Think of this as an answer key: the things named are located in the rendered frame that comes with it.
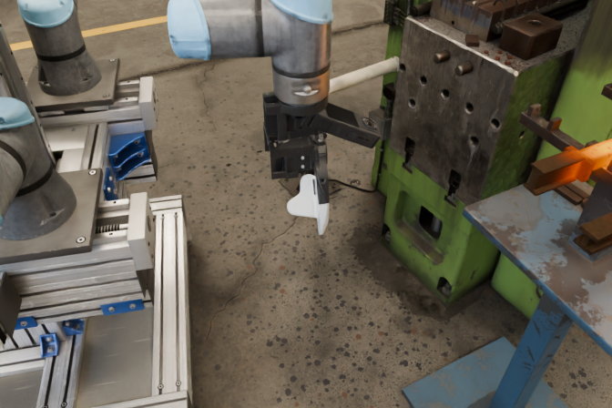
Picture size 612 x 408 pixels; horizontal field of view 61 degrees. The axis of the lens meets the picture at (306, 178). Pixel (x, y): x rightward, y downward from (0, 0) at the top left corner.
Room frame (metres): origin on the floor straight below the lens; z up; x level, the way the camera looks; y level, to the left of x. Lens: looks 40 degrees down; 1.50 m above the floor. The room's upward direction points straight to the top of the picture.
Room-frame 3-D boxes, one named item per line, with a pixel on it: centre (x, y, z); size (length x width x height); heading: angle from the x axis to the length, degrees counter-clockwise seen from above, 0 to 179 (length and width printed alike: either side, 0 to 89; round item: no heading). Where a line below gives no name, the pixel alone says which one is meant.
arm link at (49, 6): (1.20, 0.61, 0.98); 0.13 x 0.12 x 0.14; 19
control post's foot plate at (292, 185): (1.71, -0.02, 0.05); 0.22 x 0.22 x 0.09; 34
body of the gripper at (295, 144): (0.60, 0.01, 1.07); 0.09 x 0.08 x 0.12; 101
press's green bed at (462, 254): (1.37, -0.61, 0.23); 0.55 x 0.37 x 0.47; 124
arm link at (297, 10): (0.60, 0.01, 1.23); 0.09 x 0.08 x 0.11; 94
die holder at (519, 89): (1.37, -0.61, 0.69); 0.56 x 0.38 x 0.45; 124
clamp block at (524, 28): (1.18, -0.54, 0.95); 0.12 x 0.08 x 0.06; 124
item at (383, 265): (1.27, -0.36, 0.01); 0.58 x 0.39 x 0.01; 34
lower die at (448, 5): (1.41, -0.57, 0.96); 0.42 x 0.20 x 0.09; 124
